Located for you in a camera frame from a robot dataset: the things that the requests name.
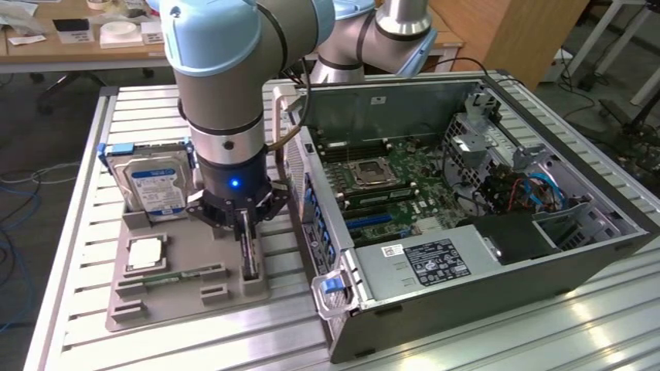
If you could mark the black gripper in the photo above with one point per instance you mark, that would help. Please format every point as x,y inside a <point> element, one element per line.
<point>221,193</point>

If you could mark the green graphics card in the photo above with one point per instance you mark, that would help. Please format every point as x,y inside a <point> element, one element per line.
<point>249,259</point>

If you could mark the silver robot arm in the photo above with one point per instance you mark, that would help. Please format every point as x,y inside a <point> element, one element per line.
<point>216,96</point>

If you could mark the hard disk with blue carrier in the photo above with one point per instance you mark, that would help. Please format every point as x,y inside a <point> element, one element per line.
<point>149,185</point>

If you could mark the silver CPU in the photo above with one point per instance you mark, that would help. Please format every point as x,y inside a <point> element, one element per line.
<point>147,255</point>

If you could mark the green RAM stick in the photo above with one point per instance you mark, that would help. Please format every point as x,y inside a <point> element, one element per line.
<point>384,198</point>
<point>175,276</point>

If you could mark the black RAM slot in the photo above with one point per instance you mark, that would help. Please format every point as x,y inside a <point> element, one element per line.
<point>379,207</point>
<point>376,190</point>
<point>356,148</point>
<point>356,152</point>
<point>356,144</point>
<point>357,157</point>

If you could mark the black expansion slot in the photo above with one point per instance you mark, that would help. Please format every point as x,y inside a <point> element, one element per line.
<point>365,213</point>

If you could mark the blue expansion slot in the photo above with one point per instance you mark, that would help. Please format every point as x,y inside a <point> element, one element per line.
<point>368,223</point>

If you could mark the silver CPU socket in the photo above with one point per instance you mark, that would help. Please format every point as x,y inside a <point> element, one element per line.
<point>372,174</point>

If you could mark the grey parts rack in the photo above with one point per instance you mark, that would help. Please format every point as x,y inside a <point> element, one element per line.
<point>196,309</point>

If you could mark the blue case latch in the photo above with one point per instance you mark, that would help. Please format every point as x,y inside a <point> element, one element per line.
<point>329,286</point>

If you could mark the green motherboard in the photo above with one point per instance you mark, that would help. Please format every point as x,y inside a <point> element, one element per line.
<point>412,170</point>

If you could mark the silver power supply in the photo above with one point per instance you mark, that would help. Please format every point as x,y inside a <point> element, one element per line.
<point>392,270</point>

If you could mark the silver chipset heatsink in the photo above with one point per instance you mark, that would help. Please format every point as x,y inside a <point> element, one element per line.
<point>428,225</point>

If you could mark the black office chair base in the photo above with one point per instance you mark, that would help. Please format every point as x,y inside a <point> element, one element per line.
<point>67,83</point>

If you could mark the small white box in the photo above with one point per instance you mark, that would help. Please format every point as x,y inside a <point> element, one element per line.
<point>152,35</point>

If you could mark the white box with tape roll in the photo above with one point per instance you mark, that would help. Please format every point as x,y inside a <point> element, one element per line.
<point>121,40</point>

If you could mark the perforated metal drive cage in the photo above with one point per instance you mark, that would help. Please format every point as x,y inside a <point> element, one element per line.
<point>472,145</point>

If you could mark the black and white box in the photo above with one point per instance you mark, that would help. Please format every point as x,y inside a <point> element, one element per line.
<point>72,29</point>

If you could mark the beige tape roll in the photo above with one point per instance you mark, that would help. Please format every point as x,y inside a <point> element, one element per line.
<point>92,4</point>

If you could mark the white paper label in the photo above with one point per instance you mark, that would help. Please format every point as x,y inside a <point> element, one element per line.
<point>25,39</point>

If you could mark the open grey PC case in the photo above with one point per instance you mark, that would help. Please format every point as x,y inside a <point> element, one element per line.
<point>464,309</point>

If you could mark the clear plastic bags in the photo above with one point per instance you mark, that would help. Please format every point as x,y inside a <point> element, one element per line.
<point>20,19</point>

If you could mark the silver disk bay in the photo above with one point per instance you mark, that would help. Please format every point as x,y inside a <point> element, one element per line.
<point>577,216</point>

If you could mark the white table frame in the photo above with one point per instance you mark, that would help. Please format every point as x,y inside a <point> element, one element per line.
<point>644,87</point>

